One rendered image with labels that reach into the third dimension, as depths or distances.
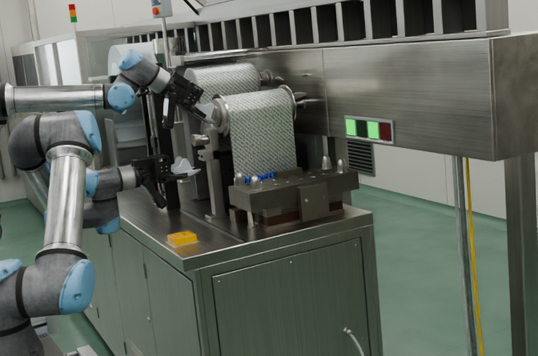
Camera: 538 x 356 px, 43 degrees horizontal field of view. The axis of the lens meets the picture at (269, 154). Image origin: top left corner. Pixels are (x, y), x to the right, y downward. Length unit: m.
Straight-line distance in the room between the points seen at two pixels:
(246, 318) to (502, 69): 1.03
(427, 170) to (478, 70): 3.97
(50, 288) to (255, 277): 0.72
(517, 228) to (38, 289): 1.23
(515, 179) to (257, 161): 0.85
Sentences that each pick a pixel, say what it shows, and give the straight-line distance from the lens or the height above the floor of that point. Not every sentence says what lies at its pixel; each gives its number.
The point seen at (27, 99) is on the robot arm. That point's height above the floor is 1.39.
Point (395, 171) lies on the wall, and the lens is 6.02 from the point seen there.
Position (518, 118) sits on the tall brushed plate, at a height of 1.23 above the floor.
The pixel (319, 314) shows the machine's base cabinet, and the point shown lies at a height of 0.61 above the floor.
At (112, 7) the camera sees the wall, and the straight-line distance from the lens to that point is 7.90.
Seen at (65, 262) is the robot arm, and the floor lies 1.04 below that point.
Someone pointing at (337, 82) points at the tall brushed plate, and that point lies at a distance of 2.24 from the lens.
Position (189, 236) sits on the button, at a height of 0.92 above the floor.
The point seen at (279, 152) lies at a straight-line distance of 2.35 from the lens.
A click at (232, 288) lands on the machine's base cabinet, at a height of 0.77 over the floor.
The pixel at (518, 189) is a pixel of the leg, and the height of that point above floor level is 1.03.
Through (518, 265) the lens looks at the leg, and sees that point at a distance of 2.01.
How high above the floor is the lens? 1.49
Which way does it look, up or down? 10 degrees down
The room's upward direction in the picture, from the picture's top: 6 degrees counter-clockwise
